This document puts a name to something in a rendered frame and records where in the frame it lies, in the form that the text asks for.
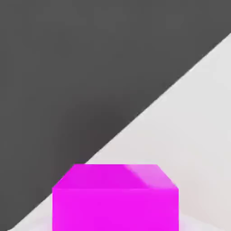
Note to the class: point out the small magenta cube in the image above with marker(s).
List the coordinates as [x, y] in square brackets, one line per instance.
[115, 205]

